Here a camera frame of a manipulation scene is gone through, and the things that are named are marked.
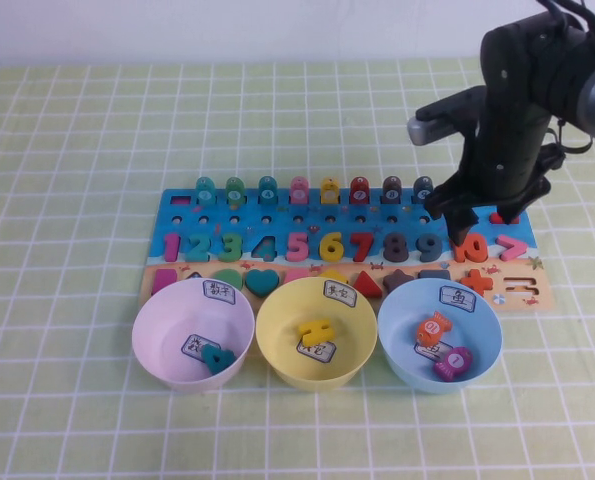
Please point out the red fish peg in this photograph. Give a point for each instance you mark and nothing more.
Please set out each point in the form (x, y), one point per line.
(359, 192)

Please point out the magenta shape block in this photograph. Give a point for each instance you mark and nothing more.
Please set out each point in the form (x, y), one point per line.
(164, 281)

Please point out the slate fish peg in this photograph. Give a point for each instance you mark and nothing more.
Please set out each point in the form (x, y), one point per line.
(419, 187)

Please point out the yellow number six piece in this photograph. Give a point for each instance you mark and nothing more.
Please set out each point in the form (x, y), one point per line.
(328, 252)

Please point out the purple fish piece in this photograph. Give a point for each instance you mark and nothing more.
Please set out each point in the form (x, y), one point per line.
(452, 364)

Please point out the brown fish peg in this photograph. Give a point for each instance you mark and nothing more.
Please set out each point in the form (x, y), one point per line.
(391, 192)

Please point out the magenta number one piece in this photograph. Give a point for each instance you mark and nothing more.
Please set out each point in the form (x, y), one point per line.
(172, 247)

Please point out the orange fish piece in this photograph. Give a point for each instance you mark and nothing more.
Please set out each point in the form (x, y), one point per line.
(431, 328)

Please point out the blue number puzzle board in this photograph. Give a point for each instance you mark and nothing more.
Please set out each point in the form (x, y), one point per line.
(377, 206)

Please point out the red minus sign piece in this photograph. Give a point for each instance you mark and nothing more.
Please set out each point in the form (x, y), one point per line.
(495, 219)

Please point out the pink greater-than sign piece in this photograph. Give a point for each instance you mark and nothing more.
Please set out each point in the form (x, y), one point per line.
(517, 247)

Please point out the teal number two piece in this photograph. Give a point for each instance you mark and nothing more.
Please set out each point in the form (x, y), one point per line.
(199, 256)

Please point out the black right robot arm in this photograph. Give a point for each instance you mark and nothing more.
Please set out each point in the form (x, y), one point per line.
(527, 50)

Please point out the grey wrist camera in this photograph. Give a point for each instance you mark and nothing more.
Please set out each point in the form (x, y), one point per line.
(427, 130)

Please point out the teal number four piece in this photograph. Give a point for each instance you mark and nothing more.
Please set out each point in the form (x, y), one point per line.
(217, 360)

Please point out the pink shape block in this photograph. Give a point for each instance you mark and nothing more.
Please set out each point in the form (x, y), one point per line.
(294, 275)

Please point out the yellow fish peg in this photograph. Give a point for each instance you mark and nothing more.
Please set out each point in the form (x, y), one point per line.
(329, 192)

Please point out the yellow not-equal sign piece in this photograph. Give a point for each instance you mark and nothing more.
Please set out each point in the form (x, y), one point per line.
(314, 331)

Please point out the orange plus sign piece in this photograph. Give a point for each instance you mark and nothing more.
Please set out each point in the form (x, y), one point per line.
(478, 282)

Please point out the green number three piece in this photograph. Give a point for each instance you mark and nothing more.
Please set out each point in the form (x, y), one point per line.
(233, 248)

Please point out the dark teal fish peg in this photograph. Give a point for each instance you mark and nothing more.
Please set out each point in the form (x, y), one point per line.
(267, 192)

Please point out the teal heart shape block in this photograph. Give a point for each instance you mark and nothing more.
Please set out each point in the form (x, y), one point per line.
(261, 282)

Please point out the red triangle shape block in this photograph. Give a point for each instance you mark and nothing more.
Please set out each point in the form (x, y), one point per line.
(366, 286)

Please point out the light teal fish peg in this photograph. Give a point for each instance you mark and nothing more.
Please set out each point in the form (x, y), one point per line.
(205, 192)

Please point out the green round shape block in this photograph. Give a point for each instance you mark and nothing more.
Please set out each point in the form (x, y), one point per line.
(227, 277)

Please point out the green checkered tablecloth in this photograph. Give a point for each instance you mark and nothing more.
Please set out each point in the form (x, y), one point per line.
(77, 150)

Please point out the brown star shape block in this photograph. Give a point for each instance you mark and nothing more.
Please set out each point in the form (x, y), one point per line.
(396, 280)

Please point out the slate rectangle shape block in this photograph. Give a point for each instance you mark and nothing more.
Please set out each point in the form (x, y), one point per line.
(433, 275)

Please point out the slate number nine piece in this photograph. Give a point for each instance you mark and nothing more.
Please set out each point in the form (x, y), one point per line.
(437, 247)

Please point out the red number seven piece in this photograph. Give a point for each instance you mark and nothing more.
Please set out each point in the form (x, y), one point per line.
(361, 247)

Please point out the yellow plastic bowl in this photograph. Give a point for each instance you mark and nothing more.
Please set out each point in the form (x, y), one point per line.
(287, 310)

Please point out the pink number five piece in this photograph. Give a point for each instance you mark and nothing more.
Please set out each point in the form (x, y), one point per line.
(297, 247)

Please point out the pink fish peg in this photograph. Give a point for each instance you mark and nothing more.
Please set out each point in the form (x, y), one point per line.
(299, 192)

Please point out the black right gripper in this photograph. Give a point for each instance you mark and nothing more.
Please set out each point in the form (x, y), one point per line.
(507, 150)

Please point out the yellow shape block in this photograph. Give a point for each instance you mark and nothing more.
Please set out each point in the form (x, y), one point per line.
(330, 274)

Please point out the brown number eight piece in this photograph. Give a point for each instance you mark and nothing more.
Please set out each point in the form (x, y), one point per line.
(395, 248)

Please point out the light blue plastic bowl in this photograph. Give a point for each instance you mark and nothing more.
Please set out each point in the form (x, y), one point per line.
(407, 310)

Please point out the green fish peg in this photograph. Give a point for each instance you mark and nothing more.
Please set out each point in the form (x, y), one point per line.
(234, 192)

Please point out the orange number ten piece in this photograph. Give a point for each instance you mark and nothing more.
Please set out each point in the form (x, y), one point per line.
(478, 250)

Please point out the pink plastic bowl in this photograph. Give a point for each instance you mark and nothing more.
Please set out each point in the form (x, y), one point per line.
(167, 320)

